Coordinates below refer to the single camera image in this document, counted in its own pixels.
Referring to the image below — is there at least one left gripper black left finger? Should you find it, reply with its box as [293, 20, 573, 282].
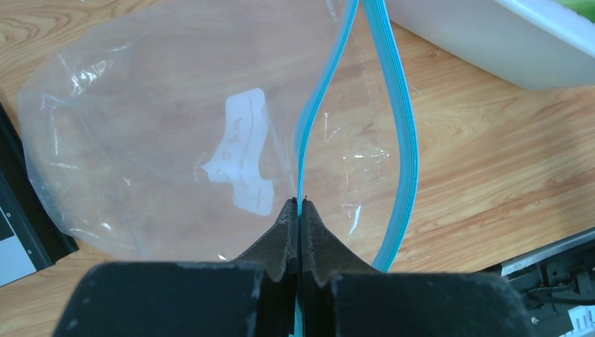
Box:
[54, 199, 298, 336]

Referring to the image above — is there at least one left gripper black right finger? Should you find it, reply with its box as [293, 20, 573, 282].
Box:
[300, 200, 534, 336]

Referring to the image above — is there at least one white plastic basket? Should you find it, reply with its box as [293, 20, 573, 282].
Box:
[386, 0, 594, 90]

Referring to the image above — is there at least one black white checkerboard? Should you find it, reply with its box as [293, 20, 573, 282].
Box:
[1, 109, 79, 286]

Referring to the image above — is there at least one green toy bok choy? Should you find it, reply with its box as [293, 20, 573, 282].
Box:
[557, 0, 595, 22]

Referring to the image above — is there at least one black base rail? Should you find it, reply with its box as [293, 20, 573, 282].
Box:
[484, 228, 594, 336]

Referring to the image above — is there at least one clear zip top bag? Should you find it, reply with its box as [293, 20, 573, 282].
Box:
[18, 0, 420, 337]

